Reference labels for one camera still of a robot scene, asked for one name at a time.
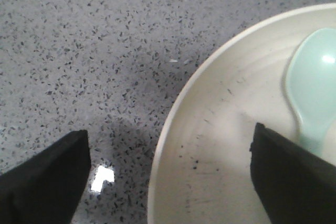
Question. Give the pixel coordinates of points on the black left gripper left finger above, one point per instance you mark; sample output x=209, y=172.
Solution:
x=48, y=187

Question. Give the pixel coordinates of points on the cream round plate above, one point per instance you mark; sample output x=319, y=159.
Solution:
x=201, y=168

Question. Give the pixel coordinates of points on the light blue plastic spoon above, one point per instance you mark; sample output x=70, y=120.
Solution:
x=310, y=87

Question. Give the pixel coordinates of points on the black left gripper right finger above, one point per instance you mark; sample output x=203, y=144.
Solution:
x=294, y=186

